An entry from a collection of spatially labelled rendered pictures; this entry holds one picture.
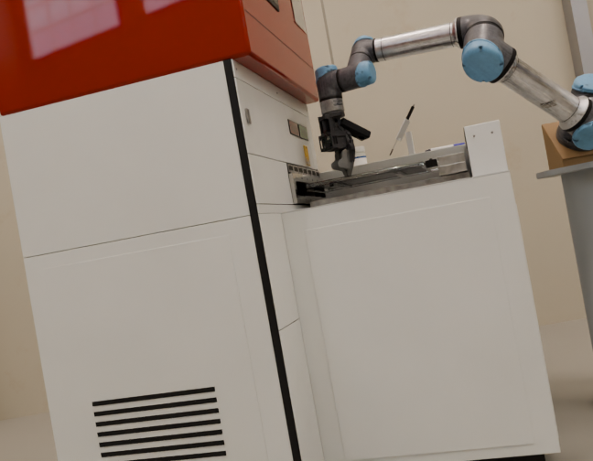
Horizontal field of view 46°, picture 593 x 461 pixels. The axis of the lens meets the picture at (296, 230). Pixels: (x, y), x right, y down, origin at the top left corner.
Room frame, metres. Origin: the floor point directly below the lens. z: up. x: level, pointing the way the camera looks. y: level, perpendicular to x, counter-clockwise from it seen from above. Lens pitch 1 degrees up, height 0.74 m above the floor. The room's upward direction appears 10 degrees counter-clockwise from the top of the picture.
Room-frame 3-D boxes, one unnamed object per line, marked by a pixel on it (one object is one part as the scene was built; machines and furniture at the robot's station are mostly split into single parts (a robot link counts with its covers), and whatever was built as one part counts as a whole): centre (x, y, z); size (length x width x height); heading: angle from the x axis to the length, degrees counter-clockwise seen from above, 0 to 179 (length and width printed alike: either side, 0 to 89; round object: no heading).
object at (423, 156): (2.64, -0.46, 0.89); 0.62 x 0.35 x 0.14; 76
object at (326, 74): (2.24, -0.19, 1.21); 0.09 x 0.08 x 0.11; 62
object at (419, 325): (2.34, -0.39, 0.41); 0.96 x 0.64 x 0.82; 166
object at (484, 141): (2.13, -0.61, 0.89); 0.55 x 0.09 x 0.14; 166
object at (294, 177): (2.33, -0.07, 0.89); 0.44 x 0.02 x 0.10; 166
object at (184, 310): (2.24, 0.32, 0.41); 0.82 x 0.70 x 0.82; 166
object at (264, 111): (2.16, -0.01, 1.02); 0.81 x 0.03 x 0.40; 166
